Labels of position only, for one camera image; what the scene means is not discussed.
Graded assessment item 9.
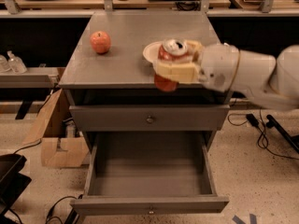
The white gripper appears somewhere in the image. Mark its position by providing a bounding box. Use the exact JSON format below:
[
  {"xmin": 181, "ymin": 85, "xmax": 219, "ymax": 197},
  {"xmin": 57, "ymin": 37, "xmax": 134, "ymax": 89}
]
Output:
[{"xmin": 153, "ymin": 40, "xmax": 239, "ymax": 92}]

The red coke can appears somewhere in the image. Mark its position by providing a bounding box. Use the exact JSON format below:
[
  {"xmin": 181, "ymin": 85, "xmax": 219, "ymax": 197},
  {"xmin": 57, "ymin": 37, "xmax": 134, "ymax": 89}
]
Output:
[{"xmin": 154, "ymin": 38, "xmax": 190, "ymax": 92}]

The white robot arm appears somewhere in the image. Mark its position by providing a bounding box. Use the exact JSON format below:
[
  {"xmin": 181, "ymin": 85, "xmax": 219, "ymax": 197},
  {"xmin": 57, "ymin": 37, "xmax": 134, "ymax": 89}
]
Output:
[{"xmin": 153, "ymin": 39, "xmax": 299, "ymax": 110}]

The closed top drawer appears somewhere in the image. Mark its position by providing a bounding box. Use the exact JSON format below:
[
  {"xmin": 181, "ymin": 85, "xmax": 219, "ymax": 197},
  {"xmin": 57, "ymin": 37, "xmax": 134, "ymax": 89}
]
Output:
[{"xmin": 69, "ymin": 105, "xmax": 229, "ymax": 132}]

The grey drawer cabinet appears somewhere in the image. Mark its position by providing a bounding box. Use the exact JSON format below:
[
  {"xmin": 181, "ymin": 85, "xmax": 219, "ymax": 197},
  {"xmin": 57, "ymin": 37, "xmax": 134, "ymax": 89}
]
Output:
[{"xmin": 58, "ymin": 9, "xmax": 241, "ymax": 217}]

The open middle drawer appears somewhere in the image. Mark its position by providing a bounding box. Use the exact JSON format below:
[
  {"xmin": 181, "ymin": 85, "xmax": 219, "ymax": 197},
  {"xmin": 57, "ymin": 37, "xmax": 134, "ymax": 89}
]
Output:
[{"xmin": 71, "ymin": 132, "xmax": 229, "ymax": 217}]

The white bowl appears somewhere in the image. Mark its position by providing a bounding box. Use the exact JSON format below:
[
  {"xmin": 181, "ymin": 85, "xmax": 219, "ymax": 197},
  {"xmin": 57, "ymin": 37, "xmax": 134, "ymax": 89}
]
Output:
[{"xmin": 143, "ymin": 41, "xmax": 162, "ymax": 63}]

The red apple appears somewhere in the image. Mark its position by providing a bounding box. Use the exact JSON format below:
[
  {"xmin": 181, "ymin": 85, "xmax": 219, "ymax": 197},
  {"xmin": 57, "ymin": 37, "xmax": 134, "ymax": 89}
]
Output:
[{"xmin": 90, "ymin": 31, "xmax": 111, "ymax": 54}]

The brown cardboard box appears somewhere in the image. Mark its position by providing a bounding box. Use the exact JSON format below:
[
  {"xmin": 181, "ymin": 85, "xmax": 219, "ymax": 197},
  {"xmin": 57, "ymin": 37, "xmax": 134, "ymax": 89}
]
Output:
[{"xmin": 22, "ymin": 89, "xmax": 89, "ymax": 168}]

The black bin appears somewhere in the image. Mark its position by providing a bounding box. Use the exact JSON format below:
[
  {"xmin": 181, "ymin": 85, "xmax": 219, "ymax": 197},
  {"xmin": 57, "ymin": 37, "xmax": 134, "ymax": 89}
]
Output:
[{"xmin": 0, "ymin": 154, "xmax": 32, "ymax": 217}]

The black floor cable left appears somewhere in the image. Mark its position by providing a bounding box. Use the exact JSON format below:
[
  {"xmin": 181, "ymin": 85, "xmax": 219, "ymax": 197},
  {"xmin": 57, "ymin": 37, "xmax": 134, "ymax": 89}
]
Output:
[{"xmin": 44, "ymin": 193, "xmax": 84, "ymax": 224}]

